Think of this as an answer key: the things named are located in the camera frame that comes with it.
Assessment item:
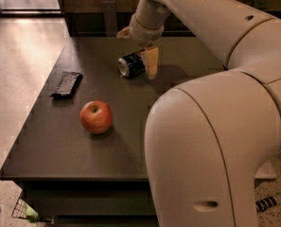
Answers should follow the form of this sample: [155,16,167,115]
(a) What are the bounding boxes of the blue pepsi can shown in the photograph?
[118,51,145,79]

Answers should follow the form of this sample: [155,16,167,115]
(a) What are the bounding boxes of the black white striped stick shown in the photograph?
[255,193,281,213]

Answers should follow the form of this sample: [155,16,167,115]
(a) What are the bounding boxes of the black snack bar wrapper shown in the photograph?
[50,71,83,98]

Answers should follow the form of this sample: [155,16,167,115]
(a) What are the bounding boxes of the red apple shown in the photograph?
[79,100,113,134]

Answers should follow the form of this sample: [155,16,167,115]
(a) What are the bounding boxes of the wire basket with green item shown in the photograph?
[11,197,41,223]

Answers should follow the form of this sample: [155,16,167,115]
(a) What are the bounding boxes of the dark grey table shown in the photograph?
[0,36,278,227]

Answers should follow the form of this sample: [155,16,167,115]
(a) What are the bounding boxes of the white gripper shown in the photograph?
[116,0,171,79]

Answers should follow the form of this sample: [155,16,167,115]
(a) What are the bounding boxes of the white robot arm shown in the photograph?
[122,0,281,227]

